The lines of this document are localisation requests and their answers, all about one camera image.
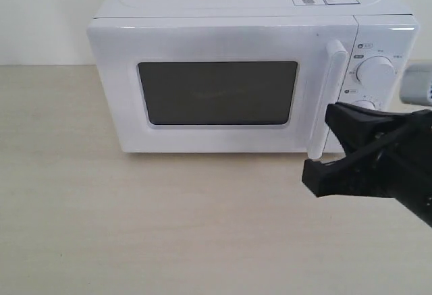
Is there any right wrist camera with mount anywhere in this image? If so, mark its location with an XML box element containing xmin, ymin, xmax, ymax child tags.
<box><xmin>399</xmin><ymin>63</ymin><xmax>431</xmax><ymax>107</ymax></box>

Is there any white microwave door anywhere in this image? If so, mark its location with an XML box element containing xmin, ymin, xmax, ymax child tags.
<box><xmin>88</xmin><ymin>16</ymin><xmax>358</xmax><ymax>159</ymax></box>

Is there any lower white timer knob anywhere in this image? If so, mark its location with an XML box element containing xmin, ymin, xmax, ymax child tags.
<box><xmin>353</xmin><ymin>100</ymin><xmax>376</xmax><ymax>110</ymax></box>

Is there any upper white power knob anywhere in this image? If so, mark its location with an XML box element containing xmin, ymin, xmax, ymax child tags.
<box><xmin>356</xmin><ymin>56</ymin><xmax>396</xmax><ymax>86</ymax></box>

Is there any white Midea microwave oven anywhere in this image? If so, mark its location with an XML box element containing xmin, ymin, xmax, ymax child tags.
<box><xmin>87</xmin><ymin>0</ymin><xmax>419</xmax><ymax>158</ymax></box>

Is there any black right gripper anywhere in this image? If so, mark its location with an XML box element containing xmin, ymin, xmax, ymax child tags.
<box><xmin>301</xmin><ymin>103</ymin><xmax>431</xmax><ymax>225</ymax></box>

